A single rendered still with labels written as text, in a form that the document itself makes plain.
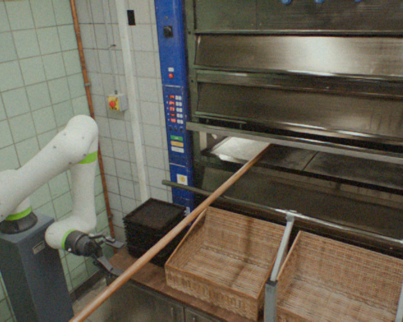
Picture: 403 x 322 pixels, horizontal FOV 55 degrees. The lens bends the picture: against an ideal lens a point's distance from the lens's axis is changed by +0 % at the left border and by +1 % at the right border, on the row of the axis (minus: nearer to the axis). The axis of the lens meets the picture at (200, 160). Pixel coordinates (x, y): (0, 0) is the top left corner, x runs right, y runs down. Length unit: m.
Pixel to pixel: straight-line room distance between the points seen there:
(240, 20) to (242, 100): 0.40
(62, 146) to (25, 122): 1.15
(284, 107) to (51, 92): 1.45
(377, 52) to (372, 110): 0.26
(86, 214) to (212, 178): 0.93
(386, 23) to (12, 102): 1.95
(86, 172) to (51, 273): 0.57
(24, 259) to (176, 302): 0.86
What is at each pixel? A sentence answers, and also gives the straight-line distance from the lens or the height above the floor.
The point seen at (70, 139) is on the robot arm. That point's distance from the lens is 1.39.
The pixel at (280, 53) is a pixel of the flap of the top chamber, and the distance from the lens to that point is 1.94.
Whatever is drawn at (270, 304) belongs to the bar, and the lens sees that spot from 1.79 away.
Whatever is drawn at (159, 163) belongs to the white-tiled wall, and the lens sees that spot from 2.55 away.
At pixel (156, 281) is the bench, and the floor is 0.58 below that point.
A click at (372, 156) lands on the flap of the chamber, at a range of 1.79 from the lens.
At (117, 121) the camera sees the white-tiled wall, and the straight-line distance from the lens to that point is 2.67.
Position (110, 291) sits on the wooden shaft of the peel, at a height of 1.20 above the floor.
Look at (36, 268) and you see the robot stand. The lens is 1.88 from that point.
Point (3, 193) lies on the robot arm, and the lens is 1.55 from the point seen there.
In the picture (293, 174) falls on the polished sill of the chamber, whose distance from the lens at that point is 2.10.
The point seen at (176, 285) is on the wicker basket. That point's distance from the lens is 2.23.
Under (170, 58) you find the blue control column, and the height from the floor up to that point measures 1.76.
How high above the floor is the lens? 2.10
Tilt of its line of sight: 24 degrees down
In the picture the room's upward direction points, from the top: 3 degrees counter-clockwise
